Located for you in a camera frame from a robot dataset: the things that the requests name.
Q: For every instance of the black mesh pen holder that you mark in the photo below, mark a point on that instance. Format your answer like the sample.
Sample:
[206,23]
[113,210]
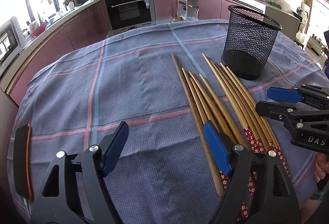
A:
[249,41]

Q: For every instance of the built-in black oven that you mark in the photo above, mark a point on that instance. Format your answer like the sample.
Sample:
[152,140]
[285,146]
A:
[128,13]

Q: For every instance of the white microwave oven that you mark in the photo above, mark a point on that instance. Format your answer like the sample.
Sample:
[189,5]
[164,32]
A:
[12,42]

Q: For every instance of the black phone orange edge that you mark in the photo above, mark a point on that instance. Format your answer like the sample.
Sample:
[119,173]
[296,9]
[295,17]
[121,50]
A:
[21,162]

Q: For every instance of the right hand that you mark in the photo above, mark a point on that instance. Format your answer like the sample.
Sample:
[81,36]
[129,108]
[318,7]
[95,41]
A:
[321,168]

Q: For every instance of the red bowl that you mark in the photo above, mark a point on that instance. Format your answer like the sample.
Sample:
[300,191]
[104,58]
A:
[39,30]

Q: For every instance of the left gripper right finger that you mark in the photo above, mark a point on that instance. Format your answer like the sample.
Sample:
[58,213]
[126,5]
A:
[274,198]

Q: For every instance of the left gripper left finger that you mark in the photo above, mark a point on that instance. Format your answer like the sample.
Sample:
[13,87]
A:
[58,199]

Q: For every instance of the plain brown wooden chopstick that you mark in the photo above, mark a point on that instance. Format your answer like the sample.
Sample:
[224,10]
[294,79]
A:
[192,99]

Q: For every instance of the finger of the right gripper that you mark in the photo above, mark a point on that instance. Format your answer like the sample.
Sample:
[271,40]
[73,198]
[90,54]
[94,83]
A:
[284,94]
[275,111]

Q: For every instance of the blue plaid tablecloth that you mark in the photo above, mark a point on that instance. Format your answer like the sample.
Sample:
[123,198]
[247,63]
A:
[162,175]

